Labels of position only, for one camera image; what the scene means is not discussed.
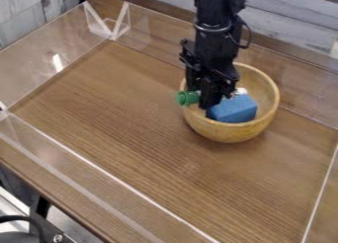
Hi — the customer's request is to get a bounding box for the black cable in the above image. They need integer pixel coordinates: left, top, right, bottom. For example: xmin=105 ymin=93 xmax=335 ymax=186
xmin=225 ymin=14 xmax=253 ymax=50

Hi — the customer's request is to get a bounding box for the black metal bracket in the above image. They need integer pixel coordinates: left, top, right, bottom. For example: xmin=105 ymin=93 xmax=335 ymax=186
xmin=29 ymin=217 xmax=76 ymax=243

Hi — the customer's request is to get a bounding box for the brown wooden bowl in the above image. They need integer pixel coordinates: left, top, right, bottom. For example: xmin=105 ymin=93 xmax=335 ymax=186
xmin=181 ymin=62 xmax=281 ymax=143

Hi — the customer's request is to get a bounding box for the clear acrylic tray wall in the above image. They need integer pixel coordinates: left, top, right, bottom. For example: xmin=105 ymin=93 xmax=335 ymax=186
xmin=0 ymin=0 xmax=338 ymax=243

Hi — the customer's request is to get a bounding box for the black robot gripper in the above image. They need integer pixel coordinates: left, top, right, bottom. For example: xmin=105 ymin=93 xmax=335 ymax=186
xmin=178 ymin=39 xmax=240 ymax=110

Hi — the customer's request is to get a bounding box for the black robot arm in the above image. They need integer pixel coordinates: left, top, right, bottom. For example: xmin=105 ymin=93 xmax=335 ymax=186
xmin=178 ymin=0 xmax=247 ymax=110

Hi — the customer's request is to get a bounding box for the blue rectangular block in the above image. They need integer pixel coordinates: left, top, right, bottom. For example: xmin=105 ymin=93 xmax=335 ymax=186
xmin=205 ymin=94 xmax=257 ymax=123

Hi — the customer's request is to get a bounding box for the green and white marker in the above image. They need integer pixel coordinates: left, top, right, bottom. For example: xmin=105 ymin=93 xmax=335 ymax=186
xmin=174 ymin=88 xmax=248 ymax=106

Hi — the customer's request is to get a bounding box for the black table leg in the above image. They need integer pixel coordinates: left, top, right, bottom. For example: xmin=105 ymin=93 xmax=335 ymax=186
xmin=36 ymin=196 xmax=52 ymax=218

